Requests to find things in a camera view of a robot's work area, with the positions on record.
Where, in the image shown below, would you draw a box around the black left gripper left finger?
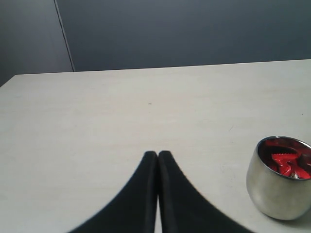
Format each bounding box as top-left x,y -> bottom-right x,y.
71,151 -> 158,233

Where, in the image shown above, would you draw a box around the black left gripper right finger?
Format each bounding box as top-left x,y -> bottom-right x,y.
158,150 -> 250,233

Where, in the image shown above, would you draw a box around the red candies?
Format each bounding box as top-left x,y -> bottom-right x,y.
260,137 -> 311,179

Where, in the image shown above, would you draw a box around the stainless steel cup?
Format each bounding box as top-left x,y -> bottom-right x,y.
246,136 -> 311,220

